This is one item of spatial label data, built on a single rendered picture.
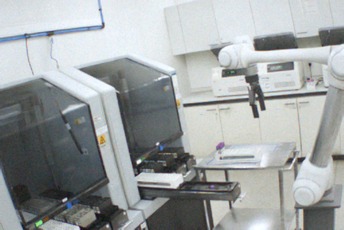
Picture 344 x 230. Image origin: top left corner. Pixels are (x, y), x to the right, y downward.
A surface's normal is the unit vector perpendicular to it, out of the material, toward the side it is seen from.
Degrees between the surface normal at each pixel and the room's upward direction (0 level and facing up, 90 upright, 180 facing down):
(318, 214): 90
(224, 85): 90
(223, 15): 90
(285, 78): 90
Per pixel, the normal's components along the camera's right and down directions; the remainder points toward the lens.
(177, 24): -0.48, 0.26
